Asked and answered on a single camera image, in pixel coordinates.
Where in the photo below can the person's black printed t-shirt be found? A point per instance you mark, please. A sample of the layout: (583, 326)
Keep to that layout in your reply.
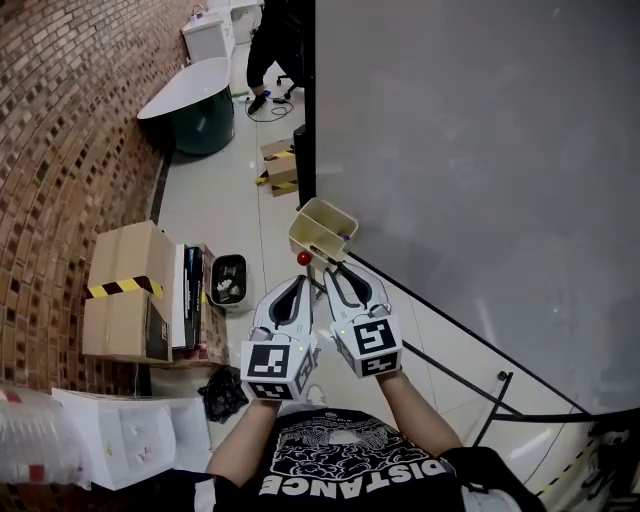
(350, 465)

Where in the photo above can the dark marker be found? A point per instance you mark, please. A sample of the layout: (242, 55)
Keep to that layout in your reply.
(319, 249)

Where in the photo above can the black wheeled device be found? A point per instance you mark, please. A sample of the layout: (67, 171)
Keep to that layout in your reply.
(612, 455)

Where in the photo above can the person's right forearm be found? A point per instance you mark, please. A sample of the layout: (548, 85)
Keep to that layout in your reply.
(417, 415)

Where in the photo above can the white foam box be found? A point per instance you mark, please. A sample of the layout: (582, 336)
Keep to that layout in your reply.
(135, 440)

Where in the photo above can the white cabinet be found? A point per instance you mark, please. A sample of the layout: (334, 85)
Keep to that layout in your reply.
(207, 35)

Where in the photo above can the large grey whiteboard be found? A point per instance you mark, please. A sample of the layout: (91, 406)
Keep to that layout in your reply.
(475, 175)

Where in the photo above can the large taped cardboard box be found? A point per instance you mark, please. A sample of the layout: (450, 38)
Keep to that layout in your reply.
(125, 295)

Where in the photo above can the person's white shoe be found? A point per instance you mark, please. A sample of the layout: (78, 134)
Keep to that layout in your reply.
(316, 395)

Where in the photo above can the black plastic bag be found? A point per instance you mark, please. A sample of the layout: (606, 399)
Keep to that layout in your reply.
(223, 395)

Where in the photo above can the beige plastic holder box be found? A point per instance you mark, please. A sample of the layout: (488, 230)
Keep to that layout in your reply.
(320, 227)

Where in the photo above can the clear plastic bag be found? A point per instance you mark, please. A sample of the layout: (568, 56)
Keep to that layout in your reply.
(35, 435)

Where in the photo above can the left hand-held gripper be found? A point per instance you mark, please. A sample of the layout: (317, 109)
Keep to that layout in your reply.
(265, 364)

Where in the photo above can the white waste bin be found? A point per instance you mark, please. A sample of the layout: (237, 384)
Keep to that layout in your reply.
(229, 285)

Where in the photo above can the red round knob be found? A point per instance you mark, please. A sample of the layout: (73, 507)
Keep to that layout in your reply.
(303, 258)

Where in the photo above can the black office chair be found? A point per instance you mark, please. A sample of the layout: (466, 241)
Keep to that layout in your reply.
(292, 82)

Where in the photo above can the black metal whiteboard stand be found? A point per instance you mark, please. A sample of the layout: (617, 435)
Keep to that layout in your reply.
(450, 380)

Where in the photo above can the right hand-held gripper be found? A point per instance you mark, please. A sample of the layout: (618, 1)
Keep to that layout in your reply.
(372, 345)

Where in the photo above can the black flat panel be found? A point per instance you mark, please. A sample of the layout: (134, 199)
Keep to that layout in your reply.
(299, 165)

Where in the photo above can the upright flat black boxes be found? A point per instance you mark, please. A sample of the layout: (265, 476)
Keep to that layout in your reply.
(192, 295)

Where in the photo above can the small taped cardboard box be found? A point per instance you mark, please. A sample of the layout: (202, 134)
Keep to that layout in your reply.
(280, 167)

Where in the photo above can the person's left forearm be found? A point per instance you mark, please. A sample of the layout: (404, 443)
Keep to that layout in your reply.
(240, 440)

